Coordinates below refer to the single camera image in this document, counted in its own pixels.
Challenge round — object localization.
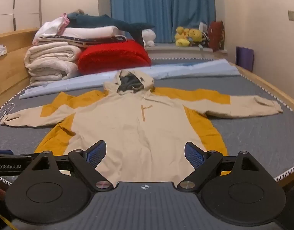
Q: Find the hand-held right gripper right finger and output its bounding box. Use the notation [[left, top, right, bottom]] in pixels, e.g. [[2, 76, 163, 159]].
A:
[[177, 142, 264, 192]]

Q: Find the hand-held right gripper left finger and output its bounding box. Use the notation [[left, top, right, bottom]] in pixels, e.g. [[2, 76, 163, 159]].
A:
[[29, 140, 114, 192]]

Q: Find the beige and yellow hoodie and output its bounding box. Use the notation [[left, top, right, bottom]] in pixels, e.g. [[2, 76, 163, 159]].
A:
[[0, 69, 284, 185]]

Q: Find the grey mattress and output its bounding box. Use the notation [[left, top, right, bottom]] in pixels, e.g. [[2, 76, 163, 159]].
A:
[[0, 57, 294, 185]]

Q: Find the light blue sheet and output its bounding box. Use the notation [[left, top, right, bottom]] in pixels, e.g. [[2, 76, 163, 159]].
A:
[[19, 59, 241, 100]]

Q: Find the red fleece blanket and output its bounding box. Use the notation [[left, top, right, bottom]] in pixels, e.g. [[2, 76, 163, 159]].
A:
[[77, 40, 152, 76]]

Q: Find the white folded duvet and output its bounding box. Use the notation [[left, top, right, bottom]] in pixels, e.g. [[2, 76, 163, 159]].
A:
[[24, 42, 83, 87]]

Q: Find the grey window ledge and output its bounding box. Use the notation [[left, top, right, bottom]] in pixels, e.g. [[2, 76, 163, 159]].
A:
[[146, 43, 228, 59]]

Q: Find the purple bag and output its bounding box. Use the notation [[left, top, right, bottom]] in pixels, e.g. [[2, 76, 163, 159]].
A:
[[235, 46, 255, 72]]

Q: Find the dark patterned folded sheet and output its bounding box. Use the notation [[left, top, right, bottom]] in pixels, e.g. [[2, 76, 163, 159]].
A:
[[39, 35, 127, 48]]

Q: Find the yellow plush toy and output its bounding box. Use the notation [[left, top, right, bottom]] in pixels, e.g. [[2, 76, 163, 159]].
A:
[[176, 26, 189, 40], [187, 29, 204, 44], [175, 38, 191, 48]]

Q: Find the white folded pillow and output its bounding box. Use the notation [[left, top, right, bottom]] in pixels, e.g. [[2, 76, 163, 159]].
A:
[[63, 27, 120, 39]]

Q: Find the white round plush toy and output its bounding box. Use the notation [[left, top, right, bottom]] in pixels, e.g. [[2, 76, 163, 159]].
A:
[[141, 29, 157, 47]]

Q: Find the dark blue shark plush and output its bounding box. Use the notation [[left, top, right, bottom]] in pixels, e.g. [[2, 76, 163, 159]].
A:
[[66, 12, 155, 46]]

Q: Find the pink and white cloth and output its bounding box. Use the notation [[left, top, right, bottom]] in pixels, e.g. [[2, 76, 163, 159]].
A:
[[33, 14, 70, 45]]

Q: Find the blue curtain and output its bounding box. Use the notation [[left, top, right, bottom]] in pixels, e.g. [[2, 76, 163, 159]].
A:
[[110, 0, 216, 45]]

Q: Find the white wardrobe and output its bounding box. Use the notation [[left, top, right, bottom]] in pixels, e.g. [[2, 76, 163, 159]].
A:
[[0, 0, 42, 34]]

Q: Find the white cable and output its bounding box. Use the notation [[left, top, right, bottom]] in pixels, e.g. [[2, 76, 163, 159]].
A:
[[0, 103, 16, 128]]

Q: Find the yellow cable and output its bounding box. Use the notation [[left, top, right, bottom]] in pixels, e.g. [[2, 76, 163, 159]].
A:
[[0, 214, 17, 230]]

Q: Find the wooden bed frame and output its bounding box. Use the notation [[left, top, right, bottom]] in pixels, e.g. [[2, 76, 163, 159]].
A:
[[0, 27, 294, 192]]

